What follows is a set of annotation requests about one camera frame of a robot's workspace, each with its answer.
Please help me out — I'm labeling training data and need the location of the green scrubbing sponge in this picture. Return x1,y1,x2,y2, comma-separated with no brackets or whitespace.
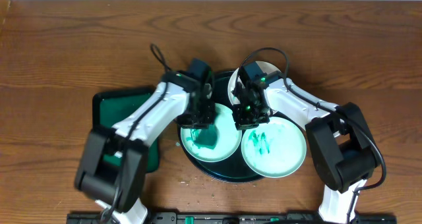
191,125,218,150

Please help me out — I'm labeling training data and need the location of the mint green plate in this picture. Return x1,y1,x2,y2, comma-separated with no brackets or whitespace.
241,117,307,179
179,103,242,163

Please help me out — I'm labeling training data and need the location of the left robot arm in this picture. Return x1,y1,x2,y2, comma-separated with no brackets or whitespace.
75,70,216,223

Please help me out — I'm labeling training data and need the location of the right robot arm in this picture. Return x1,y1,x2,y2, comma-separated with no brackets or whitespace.
227,67,386,223

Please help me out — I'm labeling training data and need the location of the round black tray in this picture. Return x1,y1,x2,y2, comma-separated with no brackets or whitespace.
177,69,299,184

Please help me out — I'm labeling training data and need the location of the rectangular dark green tray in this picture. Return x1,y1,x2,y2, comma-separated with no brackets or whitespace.
92,86,160,173

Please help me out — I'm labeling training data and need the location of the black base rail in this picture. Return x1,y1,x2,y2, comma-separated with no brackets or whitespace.
66,212,398,224

